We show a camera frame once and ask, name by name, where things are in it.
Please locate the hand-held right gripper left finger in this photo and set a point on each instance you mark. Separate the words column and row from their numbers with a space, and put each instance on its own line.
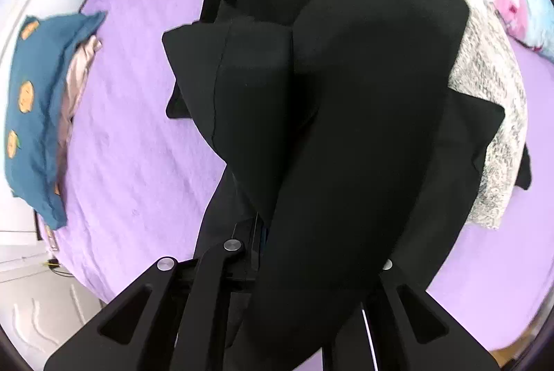
column 207, row 289

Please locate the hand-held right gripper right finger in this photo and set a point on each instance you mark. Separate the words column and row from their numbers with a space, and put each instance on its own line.
column 389, row 310

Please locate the black jacket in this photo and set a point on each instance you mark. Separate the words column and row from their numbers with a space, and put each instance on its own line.
column 368, row 94

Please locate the purple bed sheet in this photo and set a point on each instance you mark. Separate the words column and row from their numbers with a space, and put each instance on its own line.
column 143, row 154

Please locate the white cabinet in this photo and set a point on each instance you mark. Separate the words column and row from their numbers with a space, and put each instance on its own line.
column 43, row 310

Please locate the small black cloth piece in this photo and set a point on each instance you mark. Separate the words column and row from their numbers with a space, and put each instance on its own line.
column 525, row 170

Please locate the beige satin cloth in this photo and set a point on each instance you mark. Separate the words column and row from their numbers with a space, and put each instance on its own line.
column 75, row 81

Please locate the blue pillow with orange print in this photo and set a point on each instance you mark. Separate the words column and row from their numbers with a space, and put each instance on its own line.
column 39, row 64

